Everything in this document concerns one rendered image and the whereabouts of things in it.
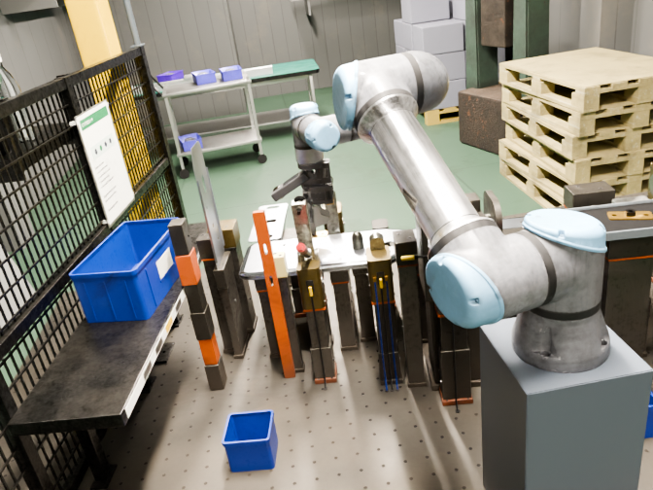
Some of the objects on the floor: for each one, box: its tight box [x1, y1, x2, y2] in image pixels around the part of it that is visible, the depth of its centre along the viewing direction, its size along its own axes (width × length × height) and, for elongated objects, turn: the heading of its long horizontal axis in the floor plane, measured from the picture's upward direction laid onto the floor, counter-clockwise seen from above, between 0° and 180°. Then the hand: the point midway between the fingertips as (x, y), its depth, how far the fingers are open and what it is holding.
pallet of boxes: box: [394, 0, 505, 125], centre depth 681 cm, size 133×91×132 cm
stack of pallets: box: [499, 47, 653, 209], centre depth 413 cm, size 122×84×90 cm
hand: (312, 229), depth 167 cm, fingers closed, pressing on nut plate
